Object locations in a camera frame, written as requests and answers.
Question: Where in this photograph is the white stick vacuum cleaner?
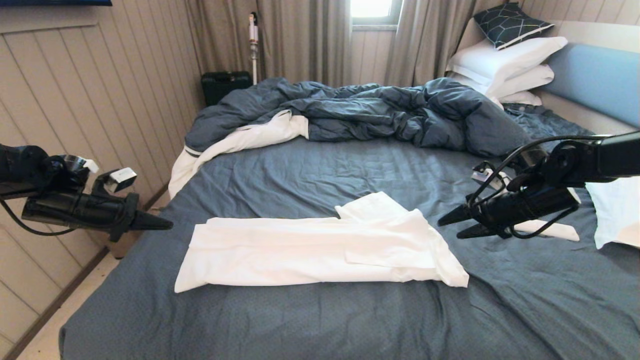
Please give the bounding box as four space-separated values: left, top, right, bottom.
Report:
248 12 260 86

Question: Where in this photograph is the brown trash bin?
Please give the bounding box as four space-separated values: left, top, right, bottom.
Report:
100 194 151 260

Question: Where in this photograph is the dark geometric patterned cushion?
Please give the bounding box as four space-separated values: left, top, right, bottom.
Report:
473 2 555 51

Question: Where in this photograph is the bright window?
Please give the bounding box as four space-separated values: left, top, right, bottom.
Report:
350 0 403 32

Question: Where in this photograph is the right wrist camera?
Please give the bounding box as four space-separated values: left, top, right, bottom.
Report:
471 161 508 191

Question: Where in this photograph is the flat white stacked pillow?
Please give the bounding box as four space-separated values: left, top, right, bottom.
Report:
497 90 543 106

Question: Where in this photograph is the beige headboard frame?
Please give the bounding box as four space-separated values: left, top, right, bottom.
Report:
452 19 640 141

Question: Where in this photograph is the narrow beige curtain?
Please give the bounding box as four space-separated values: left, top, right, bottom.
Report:
384 0 523 89

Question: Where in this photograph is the white T-shirt with blue print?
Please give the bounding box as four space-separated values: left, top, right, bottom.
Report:
174 191 470 294

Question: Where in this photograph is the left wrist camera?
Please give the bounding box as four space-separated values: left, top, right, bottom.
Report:
92 167 137 197

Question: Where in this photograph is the blue padded headboard cushion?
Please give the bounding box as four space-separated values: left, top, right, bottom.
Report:
542 42 640 129

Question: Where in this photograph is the black hard case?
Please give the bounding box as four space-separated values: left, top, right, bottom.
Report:
201 71 253 107

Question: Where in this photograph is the white loose pillow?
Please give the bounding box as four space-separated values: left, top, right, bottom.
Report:
582 175 640 250

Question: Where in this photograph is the wide beige curtain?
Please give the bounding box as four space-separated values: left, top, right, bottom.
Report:
185 0 352 108

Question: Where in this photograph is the black wall television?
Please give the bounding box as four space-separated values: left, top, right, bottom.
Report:
0 0 113 7

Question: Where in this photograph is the dark blue crumpled duvet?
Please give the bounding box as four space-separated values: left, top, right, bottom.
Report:
169 76 536 200

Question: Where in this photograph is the large white stacked pillow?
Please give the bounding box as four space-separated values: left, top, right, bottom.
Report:
446 36 569 93

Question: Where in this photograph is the white flat remote control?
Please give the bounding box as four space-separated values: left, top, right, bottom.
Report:
512 187 582 243

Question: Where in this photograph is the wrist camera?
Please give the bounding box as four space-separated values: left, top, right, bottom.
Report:
471 161 508 191
92 167 137 197

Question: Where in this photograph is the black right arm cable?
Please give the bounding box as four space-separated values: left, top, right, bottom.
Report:
465 134 603 241

